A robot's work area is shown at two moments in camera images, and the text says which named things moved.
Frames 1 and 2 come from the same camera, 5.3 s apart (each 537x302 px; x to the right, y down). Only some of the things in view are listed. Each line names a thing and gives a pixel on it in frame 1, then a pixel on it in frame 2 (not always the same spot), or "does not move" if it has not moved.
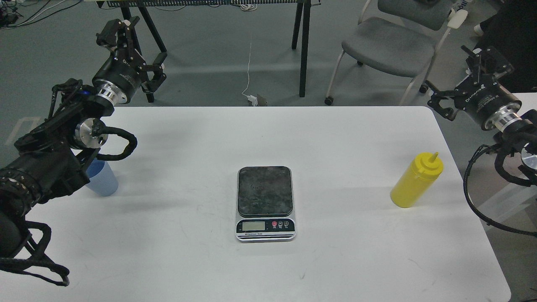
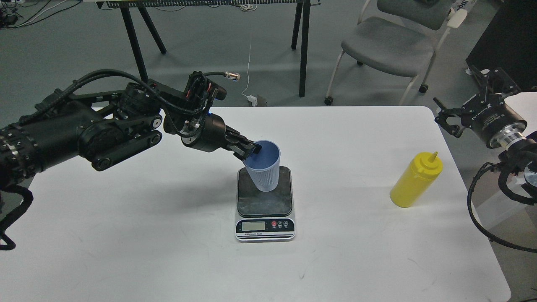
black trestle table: [300, 39] does not move
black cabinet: [512, 31] does not move
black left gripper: [120, 76] -> [207, 132]
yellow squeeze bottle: [423, 172] does not move
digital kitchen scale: [265, 211] does not move
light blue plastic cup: [102, 180] -> [263, 167]
